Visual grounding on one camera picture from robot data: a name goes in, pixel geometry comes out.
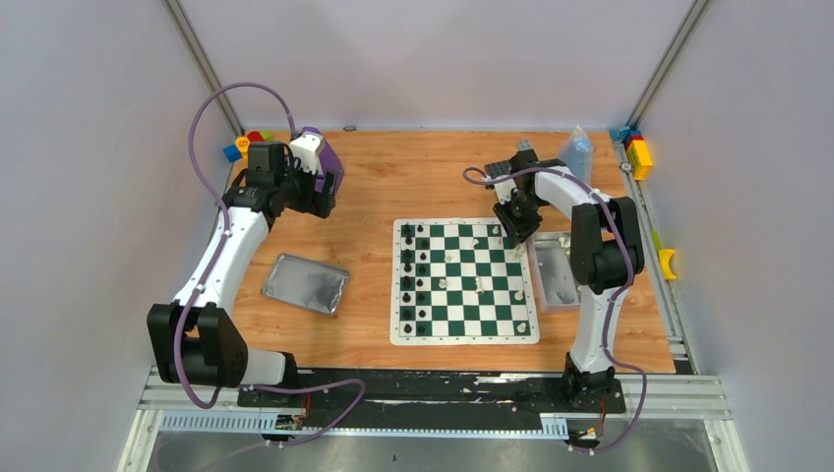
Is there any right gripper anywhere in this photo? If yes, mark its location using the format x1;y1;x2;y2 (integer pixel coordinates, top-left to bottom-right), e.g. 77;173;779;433
495;194;545;248

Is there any silver metal tin box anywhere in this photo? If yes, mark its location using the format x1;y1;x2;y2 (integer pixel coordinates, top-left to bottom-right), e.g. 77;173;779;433
527;231;580;314

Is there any green white chess board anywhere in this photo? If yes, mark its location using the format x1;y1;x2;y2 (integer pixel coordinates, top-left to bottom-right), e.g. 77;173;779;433
389;217;541;346

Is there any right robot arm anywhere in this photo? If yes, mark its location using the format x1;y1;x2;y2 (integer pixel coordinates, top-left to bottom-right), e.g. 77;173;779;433
485;149;645;411

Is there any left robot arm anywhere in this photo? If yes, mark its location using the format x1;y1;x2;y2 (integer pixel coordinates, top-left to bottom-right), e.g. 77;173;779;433
147;129;343;406

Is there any purple metronome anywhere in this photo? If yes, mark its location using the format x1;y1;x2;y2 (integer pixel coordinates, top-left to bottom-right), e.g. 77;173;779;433
302;126;344;197

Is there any dark grey lego baseplate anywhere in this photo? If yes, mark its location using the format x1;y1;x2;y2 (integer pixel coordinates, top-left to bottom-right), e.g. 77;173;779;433
484;159;513;180

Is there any yellow wooden cylinder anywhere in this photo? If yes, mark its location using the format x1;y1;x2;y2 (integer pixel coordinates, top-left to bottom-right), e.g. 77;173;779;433
235;136;250;155

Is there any blue wooden block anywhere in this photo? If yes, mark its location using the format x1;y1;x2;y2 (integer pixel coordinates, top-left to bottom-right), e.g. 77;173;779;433
223;145;243;162

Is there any blue plastic bag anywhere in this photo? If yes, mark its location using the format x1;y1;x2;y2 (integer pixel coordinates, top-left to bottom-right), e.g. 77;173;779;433
557;125;594;185

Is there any silver tin lid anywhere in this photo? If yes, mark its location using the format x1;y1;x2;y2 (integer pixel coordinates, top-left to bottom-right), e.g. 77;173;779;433
261;254;350;317

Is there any colourful lego brick stack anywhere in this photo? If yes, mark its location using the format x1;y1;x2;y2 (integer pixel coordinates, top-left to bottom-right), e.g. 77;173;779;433
609;127;653;181

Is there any yellow curved block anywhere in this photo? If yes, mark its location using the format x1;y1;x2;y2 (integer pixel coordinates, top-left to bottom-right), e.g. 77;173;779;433
651;230;678;281

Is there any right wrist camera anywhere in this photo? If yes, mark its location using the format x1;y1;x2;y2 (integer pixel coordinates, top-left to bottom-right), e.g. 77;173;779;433
493;176;517;205

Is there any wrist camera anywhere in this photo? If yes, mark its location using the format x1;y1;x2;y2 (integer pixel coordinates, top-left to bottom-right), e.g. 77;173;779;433
493;176;517;205
289;131;325;175

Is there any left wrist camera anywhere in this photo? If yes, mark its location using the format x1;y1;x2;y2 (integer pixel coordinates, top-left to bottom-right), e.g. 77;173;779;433
289;131;325;175

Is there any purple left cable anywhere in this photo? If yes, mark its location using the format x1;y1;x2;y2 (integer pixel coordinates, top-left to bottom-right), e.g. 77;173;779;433
172;82;366;472

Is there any purple cable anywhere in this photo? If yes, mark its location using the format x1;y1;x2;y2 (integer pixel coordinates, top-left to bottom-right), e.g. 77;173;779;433
172;82;366;472
462;165;648;456

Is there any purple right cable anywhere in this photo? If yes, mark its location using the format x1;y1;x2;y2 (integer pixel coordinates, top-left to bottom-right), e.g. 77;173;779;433
462;165;648;456

